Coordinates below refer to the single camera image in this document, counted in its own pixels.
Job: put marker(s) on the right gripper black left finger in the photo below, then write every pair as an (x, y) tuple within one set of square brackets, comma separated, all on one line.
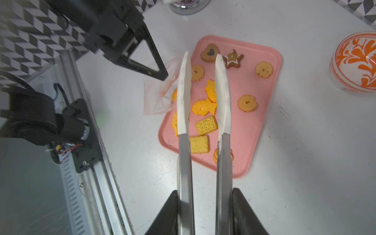
[(166, 222)]

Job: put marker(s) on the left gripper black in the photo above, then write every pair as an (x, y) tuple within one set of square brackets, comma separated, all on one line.
[(116, 28)]

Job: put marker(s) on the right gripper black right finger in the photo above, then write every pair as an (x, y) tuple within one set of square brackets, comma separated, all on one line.
[(245, 221)]

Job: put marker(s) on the clear resealable bag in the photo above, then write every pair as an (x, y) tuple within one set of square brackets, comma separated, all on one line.
[(157, 94)]

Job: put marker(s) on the round orange cookie bottom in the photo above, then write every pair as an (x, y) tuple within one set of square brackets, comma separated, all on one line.
[(215, 155)]

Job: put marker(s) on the yellow cookies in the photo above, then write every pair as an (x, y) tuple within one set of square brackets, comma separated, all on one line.
[(174, 118)]

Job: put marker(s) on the yellow rectangular biscuit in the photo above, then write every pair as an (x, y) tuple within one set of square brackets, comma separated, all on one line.
[(199, 144)]

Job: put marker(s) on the yellow fish cookie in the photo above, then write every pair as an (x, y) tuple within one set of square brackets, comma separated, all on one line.
[(202, 107)]

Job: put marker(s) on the yellow square cracker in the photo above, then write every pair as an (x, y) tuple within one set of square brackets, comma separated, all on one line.
[(206, 125)]

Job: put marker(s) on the round cookie left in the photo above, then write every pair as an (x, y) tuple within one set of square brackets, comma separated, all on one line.
[(197, 72)]

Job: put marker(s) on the heart chocolate cookie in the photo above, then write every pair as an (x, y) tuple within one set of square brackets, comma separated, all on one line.
[(210, 53)]

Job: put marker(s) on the star iced cookie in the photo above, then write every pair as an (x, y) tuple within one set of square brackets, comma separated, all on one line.
[(233, 59)]

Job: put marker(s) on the round cookie right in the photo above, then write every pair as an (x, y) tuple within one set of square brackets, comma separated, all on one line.
[(247, 103)]

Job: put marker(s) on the round cookie top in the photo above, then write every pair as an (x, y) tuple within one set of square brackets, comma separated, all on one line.
[(264, 69)]

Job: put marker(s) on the orange patterned bowl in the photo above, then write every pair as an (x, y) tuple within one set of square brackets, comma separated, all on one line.
[(353, 64)]

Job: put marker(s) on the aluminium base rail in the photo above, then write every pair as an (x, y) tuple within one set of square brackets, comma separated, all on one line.
[(95, 203)]

